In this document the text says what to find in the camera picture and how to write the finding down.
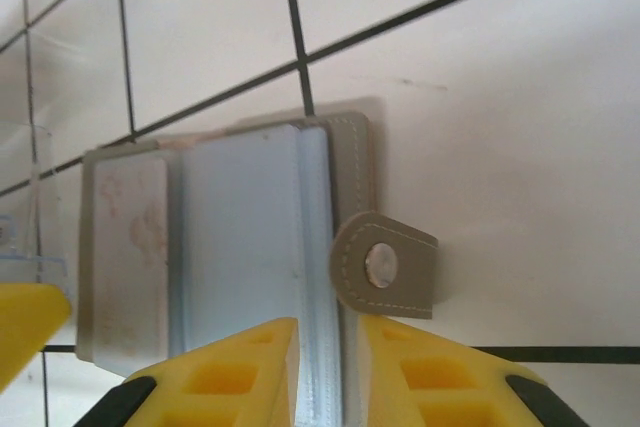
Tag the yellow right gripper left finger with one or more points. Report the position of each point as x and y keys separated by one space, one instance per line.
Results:
x=220 y=387

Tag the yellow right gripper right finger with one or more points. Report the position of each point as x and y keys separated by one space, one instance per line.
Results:
x=440 y=392

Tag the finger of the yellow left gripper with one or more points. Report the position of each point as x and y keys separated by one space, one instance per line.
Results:
x=25 y=322

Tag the grey leather card holder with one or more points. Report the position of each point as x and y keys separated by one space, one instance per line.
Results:
x=357 y=172

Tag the clear acrylic card stand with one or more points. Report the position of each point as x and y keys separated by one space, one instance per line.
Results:
x=30 y=259

